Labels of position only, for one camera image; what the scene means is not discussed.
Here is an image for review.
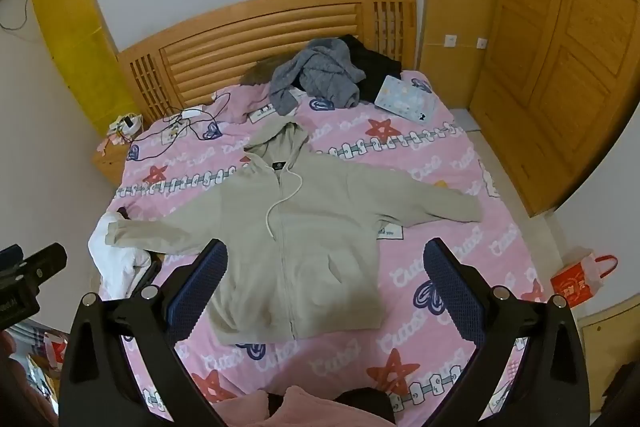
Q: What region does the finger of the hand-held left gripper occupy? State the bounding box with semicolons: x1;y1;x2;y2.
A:
0;243;68;288

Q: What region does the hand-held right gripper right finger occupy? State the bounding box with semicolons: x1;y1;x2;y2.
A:
424;238;589;427

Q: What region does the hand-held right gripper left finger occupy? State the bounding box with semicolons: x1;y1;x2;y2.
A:
59;238;229;427

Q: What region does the beige zip hoodie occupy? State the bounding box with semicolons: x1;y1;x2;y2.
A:
107;122;483;345

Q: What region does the red and white plastic bag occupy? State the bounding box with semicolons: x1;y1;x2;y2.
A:
29;329;70;390

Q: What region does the white garment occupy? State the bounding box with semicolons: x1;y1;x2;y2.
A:
88;212;152;300

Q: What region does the pink printed bedsheet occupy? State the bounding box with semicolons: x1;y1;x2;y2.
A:
97;69;548;418

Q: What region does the wooden nightstand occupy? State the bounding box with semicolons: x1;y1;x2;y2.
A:
92;141;132;186

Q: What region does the red paper gift bag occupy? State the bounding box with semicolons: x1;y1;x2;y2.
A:
550;251;619;309

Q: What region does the person's pink fleece clothing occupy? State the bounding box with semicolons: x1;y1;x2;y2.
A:
212;385;397;427

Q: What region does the laptop with light printed cover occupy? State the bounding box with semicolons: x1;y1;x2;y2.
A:
375;75;439;122

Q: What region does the black garment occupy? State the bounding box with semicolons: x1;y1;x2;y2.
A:
341;35;403;104

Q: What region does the grey knitted sweater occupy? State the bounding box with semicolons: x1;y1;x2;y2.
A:
270;38;367;116

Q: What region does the wooden slatted headboard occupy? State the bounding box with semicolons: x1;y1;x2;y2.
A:
116;0;418;124

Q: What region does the wooden wardrobe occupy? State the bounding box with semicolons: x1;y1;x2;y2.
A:
420;0;640;218

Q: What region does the black charging cable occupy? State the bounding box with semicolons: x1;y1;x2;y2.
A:
131;93;232;160

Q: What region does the yellow wall panel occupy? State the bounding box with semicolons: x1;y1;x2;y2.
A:
25;0;132;128

